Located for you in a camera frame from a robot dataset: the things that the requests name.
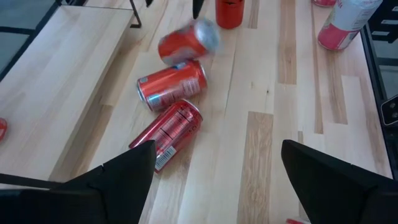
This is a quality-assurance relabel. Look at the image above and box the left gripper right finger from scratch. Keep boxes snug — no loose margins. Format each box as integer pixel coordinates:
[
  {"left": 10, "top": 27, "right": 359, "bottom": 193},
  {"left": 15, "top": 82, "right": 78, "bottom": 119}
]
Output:
[{"left": 281, "top": 139, "right": 398, "bottom": 224}]

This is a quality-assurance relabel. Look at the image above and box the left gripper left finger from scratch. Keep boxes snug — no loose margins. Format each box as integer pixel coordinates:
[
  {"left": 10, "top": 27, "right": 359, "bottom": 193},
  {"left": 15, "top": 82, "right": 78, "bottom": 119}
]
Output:
[{"left": 0, "top": 139, "right": 157, "bottom": 224}]

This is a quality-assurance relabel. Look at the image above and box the red Coca-Cola Zero can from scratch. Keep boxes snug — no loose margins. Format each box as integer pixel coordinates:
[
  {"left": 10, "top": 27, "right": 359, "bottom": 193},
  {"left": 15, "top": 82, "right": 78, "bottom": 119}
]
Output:
[
  {"left": 215, "top": 0, "right": 246, "bottom": 30},
  {"left": 128, "top": 98, "right": 204, "bottom": 174}
]

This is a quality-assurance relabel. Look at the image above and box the silver and red soda can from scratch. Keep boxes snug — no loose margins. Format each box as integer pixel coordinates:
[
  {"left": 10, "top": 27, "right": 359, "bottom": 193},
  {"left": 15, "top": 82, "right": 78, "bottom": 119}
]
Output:
[
  {"left": 317, "top": 0, "right": 384, "bottom": 52},
  {"left": 312, "top": 0, "right": 337, "bottom": 8}
]

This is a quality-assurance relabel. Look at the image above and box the black table-level camera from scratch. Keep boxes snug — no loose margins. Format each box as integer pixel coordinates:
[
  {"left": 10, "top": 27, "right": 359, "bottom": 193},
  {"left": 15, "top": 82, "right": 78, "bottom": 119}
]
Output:
[{"left": 380, "top": 95, "right": 398, "bottom": 127}]

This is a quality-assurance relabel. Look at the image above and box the black slotted metal bracket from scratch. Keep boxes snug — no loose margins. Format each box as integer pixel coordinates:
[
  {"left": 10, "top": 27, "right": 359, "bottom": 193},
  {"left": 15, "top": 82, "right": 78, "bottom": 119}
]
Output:
[{"left": 368, "top": 0, "right": 398, "bottom": 44}]

